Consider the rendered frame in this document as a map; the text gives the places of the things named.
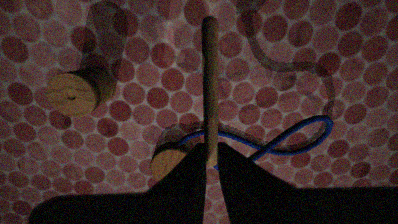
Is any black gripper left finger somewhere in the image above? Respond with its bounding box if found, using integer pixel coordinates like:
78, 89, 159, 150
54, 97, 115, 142
29, 143, 206, 224

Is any wooden stick with blue string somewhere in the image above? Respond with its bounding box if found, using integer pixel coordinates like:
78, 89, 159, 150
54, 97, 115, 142
175, 16, 334, 171

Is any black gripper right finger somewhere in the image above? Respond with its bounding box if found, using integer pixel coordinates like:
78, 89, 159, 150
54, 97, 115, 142
217, 142, 398, 224

